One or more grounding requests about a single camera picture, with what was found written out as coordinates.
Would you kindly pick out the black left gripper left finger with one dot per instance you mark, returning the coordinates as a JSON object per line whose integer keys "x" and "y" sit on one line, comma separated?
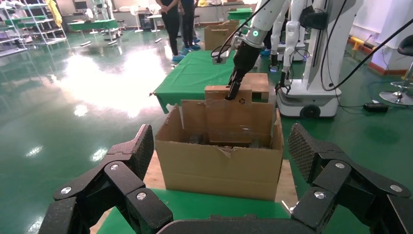
{"x": 122, "y": 181}

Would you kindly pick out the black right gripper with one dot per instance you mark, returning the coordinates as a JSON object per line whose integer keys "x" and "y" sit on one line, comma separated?
{"x": 245, "y": 59}

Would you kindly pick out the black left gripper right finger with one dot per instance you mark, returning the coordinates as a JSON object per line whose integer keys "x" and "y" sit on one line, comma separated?
{"x": 338, "y": 184}

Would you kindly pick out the brown cardboard box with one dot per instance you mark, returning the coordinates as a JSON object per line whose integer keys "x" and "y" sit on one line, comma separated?
{"x": 229, "y": 119}
{"x": 258, "y": 85}

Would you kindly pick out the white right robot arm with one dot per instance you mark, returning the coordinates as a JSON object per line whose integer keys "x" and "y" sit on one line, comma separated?
{"x": 267, "y": 16}

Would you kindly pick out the plain brown shipping carton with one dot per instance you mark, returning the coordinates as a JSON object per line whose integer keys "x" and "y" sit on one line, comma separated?
{"x": 216, "y": 38}
{"x": 232, "y": 25}

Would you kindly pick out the large torn cardboard carton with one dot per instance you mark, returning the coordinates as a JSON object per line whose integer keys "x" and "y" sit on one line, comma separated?
{"x": 219, "y": 171}

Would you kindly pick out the green tablecloth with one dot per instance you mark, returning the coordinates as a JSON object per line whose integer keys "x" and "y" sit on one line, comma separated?
{"x": 193, "y": 74}
{"x": 209, "y": 203}

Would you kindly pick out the green covered table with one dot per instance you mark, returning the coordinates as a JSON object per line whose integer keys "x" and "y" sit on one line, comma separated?
{"x": 240, "y": 14}
{"x": 93, "y": 24}

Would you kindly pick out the white wheeled robot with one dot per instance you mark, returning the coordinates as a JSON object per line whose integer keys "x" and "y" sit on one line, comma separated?
{"x": 314, "y": 74}

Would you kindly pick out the person in black trousers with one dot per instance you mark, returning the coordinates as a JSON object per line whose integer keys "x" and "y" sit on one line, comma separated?
{"x": 171, "y": 25}
{"x": 188, "y": 19}

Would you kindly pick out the black power adapter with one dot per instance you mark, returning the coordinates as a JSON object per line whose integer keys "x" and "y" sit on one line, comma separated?
{"x": 376, "y": 107}

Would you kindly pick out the black swivel stool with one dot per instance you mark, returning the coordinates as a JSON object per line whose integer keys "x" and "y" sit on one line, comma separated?
{"x": 407, "y": 46}

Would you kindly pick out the yellow hanging garment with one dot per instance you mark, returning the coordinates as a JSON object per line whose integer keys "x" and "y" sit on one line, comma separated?
{"x": 55, "y": 13}

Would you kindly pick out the metal storage shelf rack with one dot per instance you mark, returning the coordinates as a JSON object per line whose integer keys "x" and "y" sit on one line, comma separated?
{"x": 32, "y": 18}

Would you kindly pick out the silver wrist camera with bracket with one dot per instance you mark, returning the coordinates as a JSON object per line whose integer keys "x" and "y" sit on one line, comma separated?
{"x": 224, "y": 56}

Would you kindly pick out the white pedestal side table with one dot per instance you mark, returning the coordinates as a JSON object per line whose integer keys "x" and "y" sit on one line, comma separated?
{"x": 154, "y": 16}

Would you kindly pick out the white pedestal fan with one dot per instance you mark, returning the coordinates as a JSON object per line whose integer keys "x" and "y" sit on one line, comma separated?
{"x": 135, "y": 9}

